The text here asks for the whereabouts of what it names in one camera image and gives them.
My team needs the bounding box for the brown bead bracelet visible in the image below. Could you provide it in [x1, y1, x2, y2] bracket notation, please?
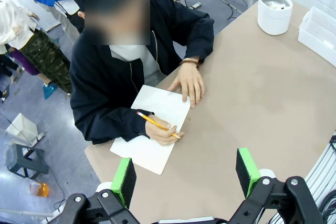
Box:
[179, 59, 200, 69]

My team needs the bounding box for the dark grey plastic stool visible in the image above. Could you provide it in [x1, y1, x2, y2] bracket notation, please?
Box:
[5, 143, 50, 180]

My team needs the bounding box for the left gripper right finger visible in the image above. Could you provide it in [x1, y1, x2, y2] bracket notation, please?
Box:
[228, 147, 325, 224]

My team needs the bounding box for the person's left forearm black sleeve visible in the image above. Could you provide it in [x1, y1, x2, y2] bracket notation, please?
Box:
[181, 32, 216, 63]

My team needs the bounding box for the white perforated plastic basket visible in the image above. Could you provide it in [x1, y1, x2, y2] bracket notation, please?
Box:
[298, 6, 336, 67]

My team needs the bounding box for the white spiral notebook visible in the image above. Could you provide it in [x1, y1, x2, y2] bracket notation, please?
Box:
[109, 84, 191, 175]

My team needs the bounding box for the white lidded trash bin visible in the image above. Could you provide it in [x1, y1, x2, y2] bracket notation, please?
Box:
[257, 0, 293, 36]

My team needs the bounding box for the person's right forearm black sleeve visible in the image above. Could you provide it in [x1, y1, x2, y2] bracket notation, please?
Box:
[75, 108, 155, 145]

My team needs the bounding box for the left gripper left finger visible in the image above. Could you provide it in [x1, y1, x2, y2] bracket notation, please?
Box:
[59, 157, 141, 224]

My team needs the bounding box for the person's right hand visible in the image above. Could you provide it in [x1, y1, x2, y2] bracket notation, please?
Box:
[144, 114, 184, 146]

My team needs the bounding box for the mannequin in purple pants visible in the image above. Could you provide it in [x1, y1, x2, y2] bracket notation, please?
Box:
[10, 48, 52, 87]

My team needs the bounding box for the white paper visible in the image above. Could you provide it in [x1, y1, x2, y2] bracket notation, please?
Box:
[264, 0, 288, 9]

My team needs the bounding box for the yellow pencil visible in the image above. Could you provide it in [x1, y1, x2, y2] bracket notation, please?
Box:
[136, 111, 182, 140]

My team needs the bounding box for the person in black jacket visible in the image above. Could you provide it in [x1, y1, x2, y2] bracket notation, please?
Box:
[69, 0, 216, 145]

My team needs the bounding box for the person's left hand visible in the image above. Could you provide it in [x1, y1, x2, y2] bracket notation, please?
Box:
[167, 63, 205, 109]

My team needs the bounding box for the white storage box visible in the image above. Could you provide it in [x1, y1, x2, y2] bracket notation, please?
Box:
[5, 113, 40, 146]

